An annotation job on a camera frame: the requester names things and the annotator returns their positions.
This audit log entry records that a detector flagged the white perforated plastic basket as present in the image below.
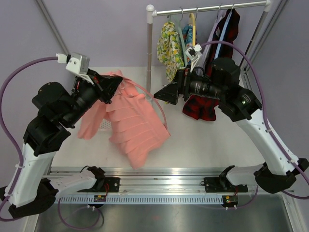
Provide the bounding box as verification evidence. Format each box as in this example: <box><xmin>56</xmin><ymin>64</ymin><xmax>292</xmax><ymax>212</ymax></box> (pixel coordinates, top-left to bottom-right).
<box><xmin>98</xmin><ymin>119</ymin><xmax>112</xmax><ymax>131</ymax></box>

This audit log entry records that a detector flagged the right small circuit board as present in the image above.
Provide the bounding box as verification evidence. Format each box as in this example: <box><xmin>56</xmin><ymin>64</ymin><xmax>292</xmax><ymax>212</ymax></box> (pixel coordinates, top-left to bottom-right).
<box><xmin>223</xmin><ymin>195</ymin><xmax>239</xmax><ymax>207</ymax></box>

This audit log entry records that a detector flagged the white silver clothes rack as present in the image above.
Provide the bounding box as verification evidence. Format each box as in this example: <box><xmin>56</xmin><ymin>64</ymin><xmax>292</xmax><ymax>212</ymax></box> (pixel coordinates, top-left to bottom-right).
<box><xmin>146</xmin><ymin>0</ymin><xmax>272</xmax><ymax>92</ymax></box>

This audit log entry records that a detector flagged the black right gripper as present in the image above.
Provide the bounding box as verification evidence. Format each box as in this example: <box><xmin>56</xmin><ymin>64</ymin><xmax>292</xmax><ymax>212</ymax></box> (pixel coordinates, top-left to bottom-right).
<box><xmin>154</xmin><ymin>65</ymin><xmax>225</xmax><ymax>105</ymax></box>

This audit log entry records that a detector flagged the light blue hanger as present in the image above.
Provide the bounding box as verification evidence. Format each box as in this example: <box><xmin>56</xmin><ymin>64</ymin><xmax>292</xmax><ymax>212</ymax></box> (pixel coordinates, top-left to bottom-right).
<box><xmin>214</xmin><ymin>10</ymin><xmax>232</xmax><ymax>59</ymax></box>

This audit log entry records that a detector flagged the pink skirt hanger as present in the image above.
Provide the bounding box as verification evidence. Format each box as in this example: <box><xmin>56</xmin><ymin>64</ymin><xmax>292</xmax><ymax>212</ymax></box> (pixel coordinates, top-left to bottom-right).
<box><xmin>123</xmin><ymin>77</ymin><xmax>168</xmax><ymax>129</ymax></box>

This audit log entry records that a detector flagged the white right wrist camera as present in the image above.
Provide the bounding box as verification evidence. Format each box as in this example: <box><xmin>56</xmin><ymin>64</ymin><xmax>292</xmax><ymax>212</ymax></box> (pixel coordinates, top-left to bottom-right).
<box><xmin>185</xmin><ymin>43</ymin><xmax>206</xmax><ymax>74</ymax></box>

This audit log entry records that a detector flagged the blue floral garment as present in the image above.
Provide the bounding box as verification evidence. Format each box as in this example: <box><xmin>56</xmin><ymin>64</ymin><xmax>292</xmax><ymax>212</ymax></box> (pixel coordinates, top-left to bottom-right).
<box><xmin>182</xmin><ymin>24</ymin><xmax>197</xmax><ymax>48</ymax></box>

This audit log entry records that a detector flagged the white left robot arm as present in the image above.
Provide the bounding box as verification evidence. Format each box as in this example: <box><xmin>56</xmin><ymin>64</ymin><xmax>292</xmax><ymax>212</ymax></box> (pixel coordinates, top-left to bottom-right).
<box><xmin>0</xmin><ymin>70</ymin><xmax>123</xmax><ymax>219</ymax></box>

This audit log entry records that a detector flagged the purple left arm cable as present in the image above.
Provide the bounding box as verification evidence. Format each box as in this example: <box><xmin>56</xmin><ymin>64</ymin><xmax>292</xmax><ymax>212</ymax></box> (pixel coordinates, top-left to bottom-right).
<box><xmin>0</xmin><ymin>56</ymin><xmax>60</xmax><ymax>222</ymax></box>

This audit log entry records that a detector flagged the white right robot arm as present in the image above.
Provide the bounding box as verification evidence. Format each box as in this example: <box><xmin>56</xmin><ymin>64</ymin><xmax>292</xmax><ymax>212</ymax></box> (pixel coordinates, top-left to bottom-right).
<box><xmin>154</xmin><ymin>58</ymin><xmax>309</xmax><ymax>193</ymax></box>

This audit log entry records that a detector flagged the pink pleated skirt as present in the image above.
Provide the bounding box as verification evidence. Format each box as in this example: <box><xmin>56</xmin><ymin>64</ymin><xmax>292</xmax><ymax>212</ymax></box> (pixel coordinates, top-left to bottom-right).
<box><xmin>78</xmin><ymin>70</ymin><xmax>170</xmax><ymax>169</ymax></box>

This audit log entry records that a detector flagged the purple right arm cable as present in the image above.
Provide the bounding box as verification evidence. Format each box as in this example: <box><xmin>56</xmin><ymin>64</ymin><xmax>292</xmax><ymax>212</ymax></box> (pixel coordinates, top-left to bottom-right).
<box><xmin>197</xmin><ymin>40</ymin><xmax>309</xmax><ymax>211</ymax></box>

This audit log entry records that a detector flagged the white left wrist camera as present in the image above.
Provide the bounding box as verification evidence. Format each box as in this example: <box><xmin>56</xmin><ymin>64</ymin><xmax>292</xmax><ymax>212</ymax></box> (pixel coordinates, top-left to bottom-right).
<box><xmin>56</xmin><ymin>53</ymin><xmax>94</xmax><ymax>85</ymax></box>

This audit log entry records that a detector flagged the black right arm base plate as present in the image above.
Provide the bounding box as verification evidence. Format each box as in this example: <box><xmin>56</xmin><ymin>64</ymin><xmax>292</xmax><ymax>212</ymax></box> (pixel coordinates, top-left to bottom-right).
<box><xmin>200</xmin><ymin>177</ymin><xmax>248</xmax><ymax>193</ymax></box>

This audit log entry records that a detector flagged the yellow lemon print garment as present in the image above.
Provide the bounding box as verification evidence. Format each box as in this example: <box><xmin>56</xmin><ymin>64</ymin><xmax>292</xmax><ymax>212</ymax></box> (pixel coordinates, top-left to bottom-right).
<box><xmin>157</xmin><ymin>21</ymin><xmax>184</xmax><ymax>82</ymax></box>

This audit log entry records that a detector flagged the lavender hanger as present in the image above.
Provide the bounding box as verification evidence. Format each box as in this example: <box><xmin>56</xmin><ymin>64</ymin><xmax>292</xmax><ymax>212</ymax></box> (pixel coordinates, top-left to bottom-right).
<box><xmin>202</xmin><ymin>4</ymin><xmax>225</xmax><ymax>63</ymax></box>

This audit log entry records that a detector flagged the yellow wooden hanger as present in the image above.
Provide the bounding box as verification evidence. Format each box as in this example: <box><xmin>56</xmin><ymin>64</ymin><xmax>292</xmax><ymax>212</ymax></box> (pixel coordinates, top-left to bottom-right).
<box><xmin>189</xmin><ymin>11</ymin><xmax>197</xmax><ymax>46</ymax></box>

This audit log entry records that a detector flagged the red black plaid garment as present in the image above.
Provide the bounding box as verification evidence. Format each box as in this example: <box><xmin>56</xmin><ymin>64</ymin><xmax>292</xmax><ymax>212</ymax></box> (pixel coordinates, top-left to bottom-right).
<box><xmin>183</xmin><ymin>9</ymin><xmax>240</xmax><ymax>121</ymax></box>

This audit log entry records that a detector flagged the left small circuit board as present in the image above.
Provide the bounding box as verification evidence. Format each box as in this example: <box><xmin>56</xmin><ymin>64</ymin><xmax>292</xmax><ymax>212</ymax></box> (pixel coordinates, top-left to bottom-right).
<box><xmin>94</xmin><ymin>195</ymin><xmax>107</xmax><ymax>202</ymax></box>

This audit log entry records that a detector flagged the small circuit board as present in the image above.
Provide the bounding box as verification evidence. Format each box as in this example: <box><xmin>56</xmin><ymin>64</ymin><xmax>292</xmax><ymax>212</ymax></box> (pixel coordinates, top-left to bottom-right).
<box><xmin>94</xmin><ymin>195</ymin><xmax>107</xmax><ymax>202</ymax></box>
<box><xmin>223</xmin><ymin>195</ymin><xmax>239</xmax><ymax>207</ymax></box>

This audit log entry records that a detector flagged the white slotted cable duct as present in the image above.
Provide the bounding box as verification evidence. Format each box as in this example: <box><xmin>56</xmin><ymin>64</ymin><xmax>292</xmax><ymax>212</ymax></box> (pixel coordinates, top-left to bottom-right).
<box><xmin>60</xmin><ymin>194</ymin><xmax>223</xmax><ymax>204</ymax></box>

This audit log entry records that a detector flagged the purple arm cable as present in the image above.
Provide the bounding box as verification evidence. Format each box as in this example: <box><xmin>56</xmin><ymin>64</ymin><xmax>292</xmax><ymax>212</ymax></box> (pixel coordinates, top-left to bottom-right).
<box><xmin>0</xmin><ymin>56</ymin><xmax>60</xmax><ymax>222</ymax></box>
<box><xmin>197</xmin><ymin>40</ymin><xmax>309</xmax><ymax>211</ymax></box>

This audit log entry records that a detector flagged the mint green hanger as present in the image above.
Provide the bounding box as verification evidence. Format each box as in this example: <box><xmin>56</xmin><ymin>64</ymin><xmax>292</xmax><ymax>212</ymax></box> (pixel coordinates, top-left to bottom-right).
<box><xmin>167</xmin><ymin>14</ymin><xmax>188</xmax><ymax>67</ymax></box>

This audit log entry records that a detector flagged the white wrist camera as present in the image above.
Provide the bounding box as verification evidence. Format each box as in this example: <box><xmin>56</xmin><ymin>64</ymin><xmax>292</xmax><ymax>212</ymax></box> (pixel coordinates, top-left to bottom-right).
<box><xmin>56</xmin><ymin>53</ymin><xmax>94</xmax><ymax>85</ymax></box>
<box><xmin>185</xmin><ymin>43</ymin><xmax>206</xmax><ymax>74</ymax></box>

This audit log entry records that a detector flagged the aluminium mounting rail frame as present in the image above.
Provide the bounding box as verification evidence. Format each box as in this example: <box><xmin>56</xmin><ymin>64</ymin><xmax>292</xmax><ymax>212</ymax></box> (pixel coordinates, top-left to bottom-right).
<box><xmin>41</xmin><ymin>166</ymin><xmax>268</xmax><ymax>194</ymax></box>

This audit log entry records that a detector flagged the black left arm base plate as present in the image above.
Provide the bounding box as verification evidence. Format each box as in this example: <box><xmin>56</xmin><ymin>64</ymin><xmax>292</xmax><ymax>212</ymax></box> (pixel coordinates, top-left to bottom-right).
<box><xmin>78</xmin><ymin>177</ymin><xmax>120</xmax><ymax>193</ymax></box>

